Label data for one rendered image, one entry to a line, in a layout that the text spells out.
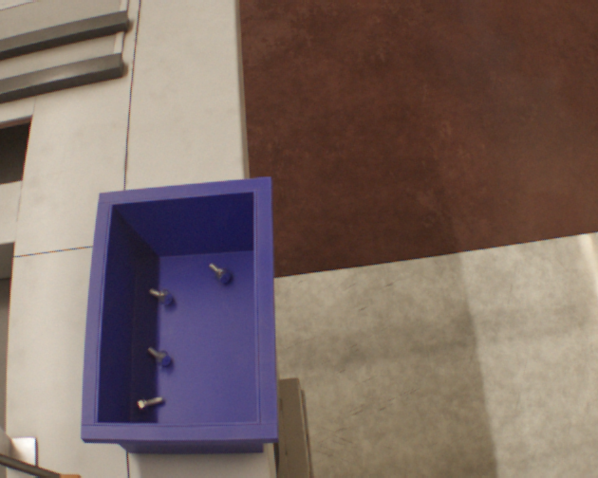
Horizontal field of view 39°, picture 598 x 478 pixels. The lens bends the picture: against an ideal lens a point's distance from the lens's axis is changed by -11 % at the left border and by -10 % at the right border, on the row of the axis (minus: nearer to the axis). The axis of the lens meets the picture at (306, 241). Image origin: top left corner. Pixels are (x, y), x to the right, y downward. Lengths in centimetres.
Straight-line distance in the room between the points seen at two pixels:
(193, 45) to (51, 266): 31
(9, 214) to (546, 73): 155
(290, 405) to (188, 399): 46
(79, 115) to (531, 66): 143
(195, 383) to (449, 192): 122
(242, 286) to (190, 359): 8
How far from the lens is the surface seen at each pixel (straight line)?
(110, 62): 100
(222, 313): 79
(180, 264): 82
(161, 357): 76
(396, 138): 199
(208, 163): 89
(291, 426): 119
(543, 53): 224
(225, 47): 100
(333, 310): 175
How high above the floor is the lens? 151
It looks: 55 degrees down
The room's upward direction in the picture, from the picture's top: 7 degrees counter-clockwise
